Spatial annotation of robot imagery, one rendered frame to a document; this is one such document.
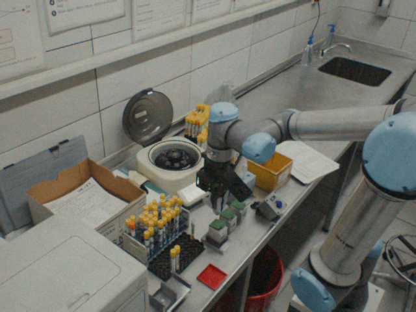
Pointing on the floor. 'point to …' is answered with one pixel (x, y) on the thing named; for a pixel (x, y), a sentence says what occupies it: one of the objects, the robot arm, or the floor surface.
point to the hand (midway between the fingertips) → (220, 212)
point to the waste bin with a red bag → (258, 283)
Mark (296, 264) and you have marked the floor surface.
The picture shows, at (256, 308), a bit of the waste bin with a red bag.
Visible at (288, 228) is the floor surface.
